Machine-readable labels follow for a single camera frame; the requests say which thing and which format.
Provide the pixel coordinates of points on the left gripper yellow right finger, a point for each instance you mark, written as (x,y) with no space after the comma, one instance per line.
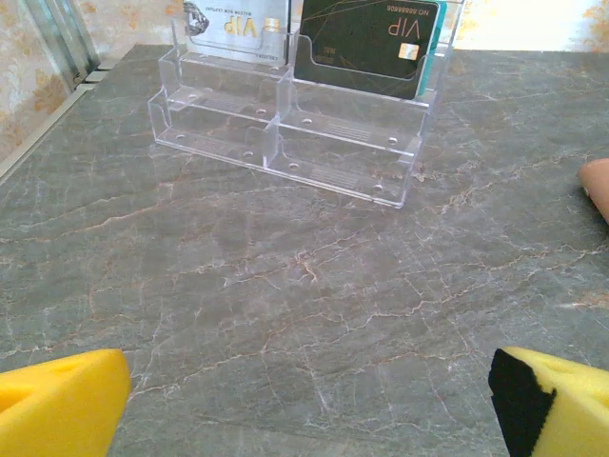
(561,409)

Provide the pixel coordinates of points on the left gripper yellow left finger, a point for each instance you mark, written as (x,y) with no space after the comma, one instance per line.
(57,404)

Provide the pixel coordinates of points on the brown square board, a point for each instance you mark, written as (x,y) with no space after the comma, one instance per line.
(597,185)

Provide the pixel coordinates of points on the clear acrylic card holder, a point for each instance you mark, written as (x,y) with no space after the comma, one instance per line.
(295,138)

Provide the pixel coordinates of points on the teal card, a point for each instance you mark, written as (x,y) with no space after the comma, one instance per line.
(430,66)

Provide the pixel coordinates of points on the black VIP card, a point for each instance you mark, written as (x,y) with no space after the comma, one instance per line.
(361,43)

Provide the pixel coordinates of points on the silver VIP card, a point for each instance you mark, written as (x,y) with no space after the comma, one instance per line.
(228,24)

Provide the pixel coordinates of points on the left aluminium side rail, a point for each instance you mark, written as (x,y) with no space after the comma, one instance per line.
(43,131)

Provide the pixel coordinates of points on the left aluminium frame post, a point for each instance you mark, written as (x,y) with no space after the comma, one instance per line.
(62,33)

